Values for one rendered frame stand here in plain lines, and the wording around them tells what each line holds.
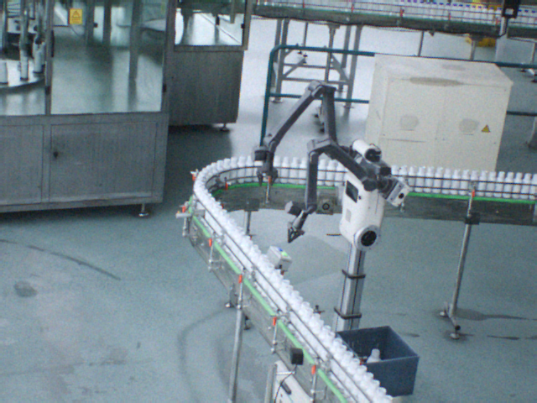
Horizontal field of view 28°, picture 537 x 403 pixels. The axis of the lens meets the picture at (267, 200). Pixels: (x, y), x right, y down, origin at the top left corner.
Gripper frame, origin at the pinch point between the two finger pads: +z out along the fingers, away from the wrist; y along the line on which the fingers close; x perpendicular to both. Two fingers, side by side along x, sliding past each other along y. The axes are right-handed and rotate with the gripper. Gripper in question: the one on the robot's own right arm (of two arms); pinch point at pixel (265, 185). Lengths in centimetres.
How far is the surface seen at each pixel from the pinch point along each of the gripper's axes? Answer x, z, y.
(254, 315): 49, 52, 21
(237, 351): 22, 90, 16
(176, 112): -455, 119, -110
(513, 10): -389, -1, -433
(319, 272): -150, 141, -123
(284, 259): 32.6, 29.5, -0.6
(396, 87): -269, 37, -238
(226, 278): 7, 52, 21
